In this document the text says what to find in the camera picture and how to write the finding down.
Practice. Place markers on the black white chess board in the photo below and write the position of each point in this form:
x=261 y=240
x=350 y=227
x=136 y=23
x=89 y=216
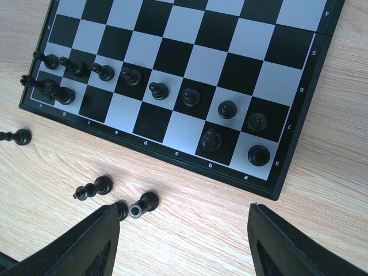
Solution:
x=265 y=56

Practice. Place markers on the black chess piece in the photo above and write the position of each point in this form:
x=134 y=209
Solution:
x=159 y=90
x=227 y=109
x=131 y=76
x=105 y=73

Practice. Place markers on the black rook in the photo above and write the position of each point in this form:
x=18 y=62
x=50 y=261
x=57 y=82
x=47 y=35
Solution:
x=41 y=85

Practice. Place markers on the black pawn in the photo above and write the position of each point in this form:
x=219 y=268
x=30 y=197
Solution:
x=20 y=137
x=53 y=90
x=211 y=140
x=102 y=185
x=258 y=155
x=77 y=68
x=50 y=61
x=191 y=97
x=148 y=202
x=122 y=210
x=257 y=122

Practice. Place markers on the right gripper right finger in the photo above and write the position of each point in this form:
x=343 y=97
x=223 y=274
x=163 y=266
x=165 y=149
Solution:
x=279 y=248

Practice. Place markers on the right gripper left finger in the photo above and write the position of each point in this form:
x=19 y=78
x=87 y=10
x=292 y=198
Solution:
x=88 y=248

